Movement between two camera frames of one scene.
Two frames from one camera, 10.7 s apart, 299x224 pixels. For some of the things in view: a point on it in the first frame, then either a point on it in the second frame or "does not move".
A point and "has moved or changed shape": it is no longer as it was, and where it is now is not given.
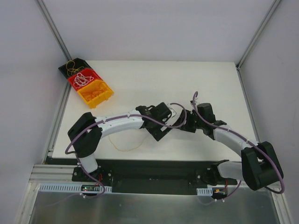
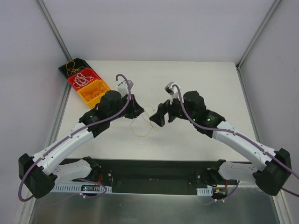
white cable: x=81 y=80 does not move
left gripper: x=160 y=131 -> x=131 y=108
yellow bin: x=95 y=93 does not move
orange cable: x=88 y=95 does not move
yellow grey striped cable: x=126 y=150 has moved or changed shape
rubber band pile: x=70 y=65 does not move
